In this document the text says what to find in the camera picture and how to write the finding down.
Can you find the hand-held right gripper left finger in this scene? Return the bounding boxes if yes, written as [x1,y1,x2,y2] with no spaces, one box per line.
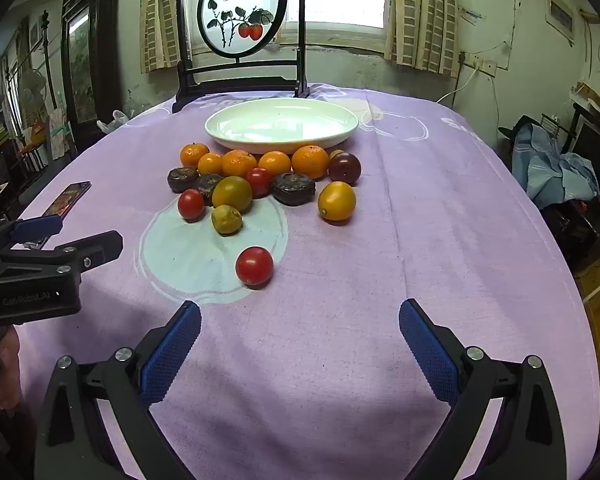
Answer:
[34,301,202,480]

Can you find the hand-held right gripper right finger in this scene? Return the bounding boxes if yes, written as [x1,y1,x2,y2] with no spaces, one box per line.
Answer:
[399,298,568,480]

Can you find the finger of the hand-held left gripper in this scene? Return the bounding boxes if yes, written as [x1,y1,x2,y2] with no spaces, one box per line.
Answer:
[0,215,63,253]
[0,230,124,281]

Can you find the red cherry tomato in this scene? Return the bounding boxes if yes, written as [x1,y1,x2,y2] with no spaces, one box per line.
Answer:
[177,188,205,222]
[245,167,274,199]
[235,246,274,288]

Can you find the dark brown water chestnut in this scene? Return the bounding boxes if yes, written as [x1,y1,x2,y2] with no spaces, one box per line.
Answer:
[167,167,200,194]
[271,172,316,207]
[196,173,226,206]

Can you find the small green lime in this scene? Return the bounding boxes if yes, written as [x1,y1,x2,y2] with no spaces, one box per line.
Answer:
[211,204,243,236]

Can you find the orange tangerine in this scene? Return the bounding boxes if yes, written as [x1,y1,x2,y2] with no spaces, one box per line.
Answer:
[258,151,292,176]
[197,152,224,177]
[180,143,211,170]
[291,144,330,180]
[221,149,258,179]

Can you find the large yellow-green lemon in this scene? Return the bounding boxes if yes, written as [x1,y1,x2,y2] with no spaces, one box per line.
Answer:
[211,176,254,213]

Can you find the yellow oval tomato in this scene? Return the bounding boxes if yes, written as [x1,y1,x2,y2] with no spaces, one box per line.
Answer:
[317,180,357,223]

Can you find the white oval plate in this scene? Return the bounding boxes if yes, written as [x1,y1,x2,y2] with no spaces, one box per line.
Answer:
[204,97,359,155]

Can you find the person's left hand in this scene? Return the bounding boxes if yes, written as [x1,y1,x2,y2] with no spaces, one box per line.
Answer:
[0,326,22,411]

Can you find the red printed packet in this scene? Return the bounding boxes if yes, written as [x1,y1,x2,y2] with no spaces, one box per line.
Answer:
[30,180,92,248]

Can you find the purple printed tablecloth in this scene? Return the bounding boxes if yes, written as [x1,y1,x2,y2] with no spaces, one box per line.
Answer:
[10,82,600,480]

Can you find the white plastic bag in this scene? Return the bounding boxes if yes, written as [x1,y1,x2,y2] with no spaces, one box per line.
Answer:
[96,109,131,134]

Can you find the dark wooden cabinet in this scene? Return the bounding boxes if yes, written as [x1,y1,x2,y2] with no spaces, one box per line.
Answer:
[60,0,123,126]

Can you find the dark purple plum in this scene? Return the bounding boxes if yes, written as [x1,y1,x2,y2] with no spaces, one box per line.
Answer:
[328,152,362,184]

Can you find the round painted screen black stand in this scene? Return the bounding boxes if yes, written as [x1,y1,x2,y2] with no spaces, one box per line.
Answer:
[171,0,312,113]

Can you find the blue cloth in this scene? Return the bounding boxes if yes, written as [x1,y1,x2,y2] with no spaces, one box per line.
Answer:
[511,124,600,209]

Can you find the beige checked curtain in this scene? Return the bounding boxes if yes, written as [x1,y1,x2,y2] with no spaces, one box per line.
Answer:
[384,0,460,78]
[139,0,193,74]

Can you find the black monitor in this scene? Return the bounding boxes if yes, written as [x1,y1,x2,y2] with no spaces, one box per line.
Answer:
[570,120,600,196]

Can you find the white power cable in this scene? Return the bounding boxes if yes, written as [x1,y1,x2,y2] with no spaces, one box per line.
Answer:
[435,67,481,106]

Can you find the white wall outlet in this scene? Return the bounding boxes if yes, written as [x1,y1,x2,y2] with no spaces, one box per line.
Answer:
[457,51,498,77]

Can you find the wall electrical box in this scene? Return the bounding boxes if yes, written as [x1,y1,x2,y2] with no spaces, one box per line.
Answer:
[547,0,576,43]

